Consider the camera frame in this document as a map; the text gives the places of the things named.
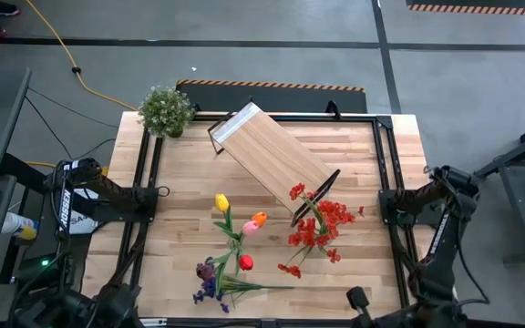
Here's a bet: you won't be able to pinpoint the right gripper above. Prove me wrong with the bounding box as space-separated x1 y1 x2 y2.
345 285 423 328

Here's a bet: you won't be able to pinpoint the large red flower bunch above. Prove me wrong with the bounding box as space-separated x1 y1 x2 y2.
276 181 344 280

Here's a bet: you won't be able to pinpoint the dark maroon artificial tulip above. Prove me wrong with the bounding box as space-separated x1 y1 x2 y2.
197 252 239 282

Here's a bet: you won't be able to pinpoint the red artificial tulip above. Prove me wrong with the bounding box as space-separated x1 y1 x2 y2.
234 248 255 277

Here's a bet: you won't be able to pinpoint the orange artificial tulip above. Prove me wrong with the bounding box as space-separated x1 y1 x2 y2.
239 210 269 247

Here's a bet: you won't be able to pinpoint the pink artificial tulip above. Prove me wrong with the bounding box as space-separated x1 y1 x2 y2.
234 220 260 250

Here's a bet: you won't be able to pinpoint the yellow artificial tulip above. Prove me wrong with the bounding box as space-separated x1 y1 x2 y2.
211 193 241 251

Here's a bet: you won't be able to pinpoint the potted green plant white flowers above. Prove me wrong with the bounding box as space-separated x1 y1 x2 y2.
137 85 196 139

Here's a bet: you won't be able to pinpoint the purple artificial flower bunch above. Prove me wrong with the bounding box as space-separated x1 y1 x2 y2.
192 256 294 314

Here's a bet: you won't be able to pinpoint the white cardboard box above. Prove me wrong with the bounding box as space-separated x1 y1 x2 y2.
68 189 100 236

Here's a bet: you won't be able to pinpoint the white yellow spray can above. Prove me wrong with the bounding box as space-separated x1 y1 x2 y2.
0 211 40 241

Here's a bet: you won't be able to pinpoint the dark grey metal stand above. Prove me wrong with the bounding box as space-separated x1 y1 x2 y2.
474 113 525 265

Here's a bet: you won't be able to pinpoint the black mat striped edge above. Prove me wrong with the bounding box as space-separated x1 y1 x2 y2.
175 78 368 115

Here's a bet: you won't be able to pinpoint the yellow cable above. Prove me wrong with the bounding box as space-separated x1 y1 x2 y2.
25 160 109 177
25 0 139 112

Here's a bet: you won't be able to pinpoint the wooden shelf black metal frame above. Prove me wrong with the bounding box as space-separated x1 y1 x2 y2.
206 101 342 228

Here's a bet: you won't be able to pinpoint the black floor cable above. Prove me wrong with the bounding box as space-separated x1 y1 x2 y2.
24 86 120 129

